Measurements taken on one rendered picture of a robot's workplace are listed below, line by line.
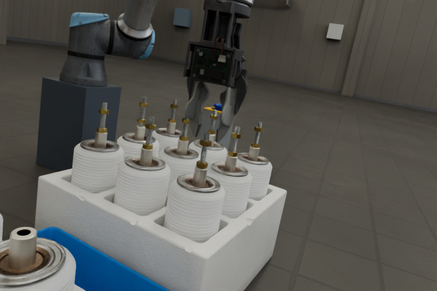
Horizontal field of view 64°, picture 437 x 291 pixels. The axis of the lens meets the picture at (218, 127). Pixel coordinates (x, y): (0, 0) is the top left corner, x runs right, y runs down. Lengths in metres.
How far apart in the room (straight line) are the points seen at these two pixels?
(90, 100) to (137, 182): 0.59
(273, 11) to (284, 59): 1.40
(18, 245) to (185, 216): 0.28
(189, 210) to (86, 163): 0.24
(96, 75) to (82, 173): 0.56
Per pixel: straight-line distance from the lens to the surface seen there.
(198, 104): 0.57
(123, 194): 0.65
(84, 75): 1.22
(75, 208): 0.71
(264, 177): 0.79
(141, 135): 0.81
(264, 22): 10.62
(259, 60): 10.54
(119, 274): 0.62
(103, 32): 1.22
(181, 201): 0.57
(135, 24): 1.18
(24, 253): 0.38
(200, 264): 0.55
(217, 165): 0.71
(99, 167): 0.70
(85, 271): 0.68
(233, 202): 0.68
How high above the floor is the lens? 0.47
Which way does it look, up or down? 12 degrees down
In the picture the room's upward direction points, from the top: 10 degrees clockwise
